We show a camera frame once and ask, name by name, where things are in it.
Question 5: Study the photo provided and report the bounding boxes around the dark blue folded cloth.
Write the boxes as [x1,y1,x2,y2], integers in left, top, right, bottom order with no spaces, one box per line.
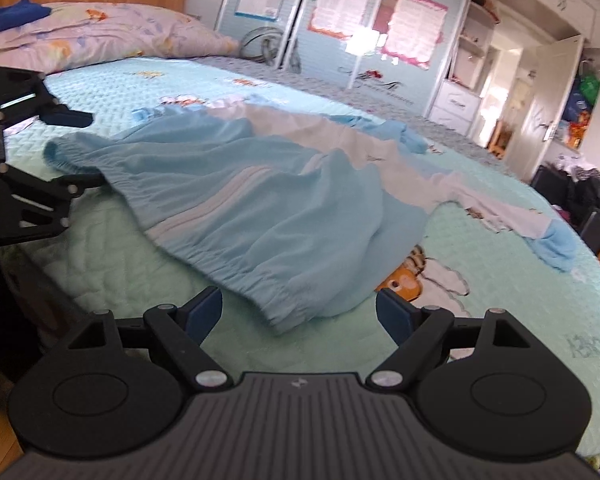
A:
[0,0,52,34]

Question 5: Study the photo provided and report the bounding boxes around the orange bordered poster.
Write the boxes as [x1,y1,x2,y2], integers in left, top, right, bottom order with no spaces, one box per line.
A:
[307,0,377,42]

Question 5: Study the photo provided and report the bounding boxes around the white door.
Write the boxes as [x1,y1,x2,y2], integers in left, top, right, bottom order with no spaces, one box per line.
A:
[502,35,584,184]

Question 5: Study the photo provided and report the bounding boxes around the purple dotted bed sheet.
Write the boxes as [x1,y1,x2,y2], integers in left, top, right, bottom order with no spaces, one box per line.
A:
[190,55,533,182]

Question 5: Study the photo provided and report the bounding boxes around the pink floral pillow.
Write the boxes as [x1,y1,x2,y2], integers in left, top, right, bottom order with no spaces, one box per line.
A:
[0,2,242,74]

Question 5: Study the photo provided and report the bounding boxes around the green bee printed quilt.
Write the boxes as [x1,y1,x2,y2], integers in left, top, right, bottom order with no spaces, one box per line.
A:
[0,55,600,472]

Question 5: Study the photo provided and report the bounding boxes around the wooden chair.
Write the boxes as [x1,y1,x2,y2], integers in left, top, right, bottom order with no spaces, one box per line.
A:
[487,119,514,159]

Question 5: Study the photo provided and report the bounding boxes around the pink bordered poster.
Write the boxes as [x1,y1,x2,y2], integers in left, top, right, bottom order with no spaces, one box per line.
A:
[379,0,451,72]

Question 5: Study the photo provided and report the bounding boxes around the light blue and white jacket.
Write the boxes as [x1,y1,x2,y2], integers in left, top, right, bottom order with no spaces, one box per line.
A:
[44,100,579,336]

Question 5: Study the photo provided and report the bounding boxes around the sliding door wardrobe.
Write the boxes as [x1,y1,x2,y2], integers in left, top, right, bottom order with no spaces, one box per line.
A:
[214,0,481,117]

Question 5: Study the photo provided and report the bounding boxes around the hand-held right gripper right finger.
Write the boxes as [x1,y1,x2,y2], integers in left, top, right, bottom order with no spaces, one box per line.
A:
[370,288,533,392]

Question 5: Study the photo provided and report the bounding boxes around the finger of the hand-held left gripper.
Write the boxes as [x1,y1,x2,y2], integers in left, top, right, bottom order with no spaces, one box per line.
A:
[0,161,105,247]
[0,67,92,127]

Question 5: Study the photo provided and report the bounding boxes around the white open-shelf cabinet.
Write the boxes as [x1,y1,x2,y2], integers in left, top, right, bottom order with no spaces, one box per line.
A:
[559,47,600,152]

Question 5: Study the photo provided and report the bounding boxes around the white shelf and drawer unit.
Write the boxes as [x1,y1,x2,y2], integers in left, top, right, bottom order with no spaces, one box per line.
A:
[426,0,502,137]

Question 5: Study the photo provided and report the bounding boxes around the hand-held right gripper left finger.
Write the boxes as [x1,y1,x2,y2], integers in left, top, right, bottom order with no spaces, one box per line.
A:
[67,286,233,393]

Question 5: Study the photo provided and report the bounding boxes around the grey hoops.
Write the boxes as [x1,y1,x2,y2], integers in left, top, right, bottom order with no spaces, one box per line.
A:
[239,27,302,74]

